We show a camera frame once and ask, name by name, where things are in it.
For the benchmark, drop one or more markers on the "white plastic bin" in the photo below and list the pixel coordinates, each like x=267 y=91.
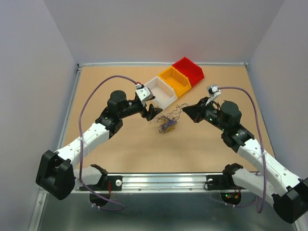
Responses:
x=164 y=94

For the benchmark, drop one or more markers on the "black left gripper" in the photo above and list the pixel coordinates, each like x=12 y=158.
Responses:
x=152 y=112

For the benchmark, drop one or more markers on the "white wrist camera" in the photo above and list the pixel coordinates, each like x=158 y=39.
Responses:
x=144 y=93
x=214 y=92

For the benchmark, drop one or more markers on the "aluminium mounting rail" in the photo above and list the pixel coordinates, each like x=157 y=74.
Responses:
x=137 y=183

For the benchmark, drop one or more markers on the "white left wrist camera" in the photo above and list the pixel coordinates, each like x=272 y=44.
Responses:
x=144 y=93

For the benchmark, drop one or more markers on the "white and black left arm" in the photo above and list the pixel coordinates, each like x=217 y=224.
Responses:
x=56 y=169

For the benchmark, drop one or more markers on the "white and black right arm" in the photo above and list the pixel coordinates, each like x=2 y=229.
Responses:
x=285 y=191

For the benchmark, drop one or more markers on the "red plastic bin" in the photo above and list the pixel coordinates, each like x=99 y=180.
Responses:
x=191 y=70

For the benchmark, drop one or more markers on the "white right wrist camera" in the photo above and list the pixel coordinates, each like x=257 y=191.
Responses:
x=214 y=92

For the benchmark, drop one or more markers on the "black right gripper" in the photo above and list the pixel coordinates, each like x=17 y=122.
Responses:
x=196 y=111

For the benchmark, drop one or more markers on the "yellow plastic bin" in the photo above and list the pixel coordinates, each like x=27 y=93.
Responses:
x=176 y=80

